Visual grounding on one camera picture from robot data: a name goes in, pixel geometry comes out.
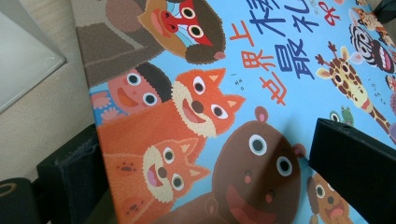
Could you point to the clear acrylic book rack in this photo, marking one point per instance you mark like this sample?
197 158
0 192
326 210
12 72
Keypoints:
25 53

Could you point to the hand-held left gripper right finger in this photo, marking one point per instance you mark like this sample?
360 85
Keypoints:
355 168

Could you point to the light blue animal picture book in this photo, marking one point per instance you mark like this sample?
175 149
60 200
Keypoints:
280 102

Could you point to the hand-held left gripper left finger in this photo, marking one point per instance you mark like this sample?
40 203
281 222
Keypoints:
81 174

